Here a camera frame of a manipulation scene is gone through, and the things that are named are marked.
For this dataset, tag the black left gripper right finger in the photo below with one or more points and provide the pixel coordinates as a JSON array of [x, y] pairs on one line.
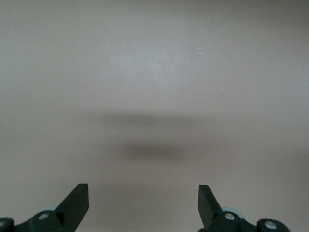
[[210, 212]]

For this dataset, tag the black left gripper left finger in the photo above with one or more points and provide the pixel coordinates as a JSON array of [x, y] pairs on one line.
[[72, 210]]

